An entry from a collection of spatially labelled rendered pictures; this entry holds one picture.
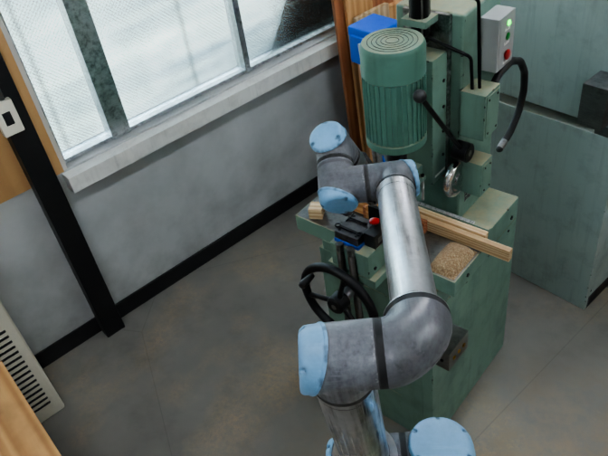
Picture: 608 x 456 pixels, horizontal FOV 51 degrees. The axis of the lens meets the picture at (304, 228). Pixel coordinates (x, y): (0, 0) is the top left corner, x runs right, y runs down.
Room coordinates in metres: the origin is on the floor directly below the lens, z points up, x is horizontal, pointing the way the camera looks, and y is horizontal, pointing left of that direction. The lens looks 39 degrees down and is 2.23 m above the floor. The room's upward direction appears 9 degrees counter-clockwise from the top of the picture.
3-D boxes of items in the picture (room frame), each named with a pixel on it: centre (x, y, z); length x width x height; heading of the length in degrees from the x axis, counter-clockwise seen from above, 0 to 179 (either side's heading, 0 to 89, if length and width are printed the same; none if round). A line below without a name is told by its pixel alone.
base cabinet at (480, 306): (1.68, -0.39, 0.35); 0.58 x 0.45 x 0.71; 134
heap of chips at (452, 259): (1.36, -0.41, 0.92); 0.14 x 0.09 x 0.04; 134
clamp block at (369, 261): (1.47, -0.17, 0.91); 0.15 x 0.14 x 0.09; 44
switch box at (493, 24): (1.72, -0.64, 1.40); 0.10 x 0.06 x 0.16; 134
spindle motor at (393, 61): (1.59, -0.31, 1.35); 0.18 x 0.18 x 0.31
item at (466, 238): (1.54, -0.37, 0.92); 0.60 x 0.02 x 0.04; 44
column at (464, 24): (1.80, -0.52, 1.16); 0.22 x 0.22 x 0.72; 44
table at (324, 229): (1.52, -0.23, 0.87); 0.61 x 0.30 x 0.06; 44
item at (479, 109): (1.64, -0.57, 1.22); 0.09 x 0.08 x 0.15; 134
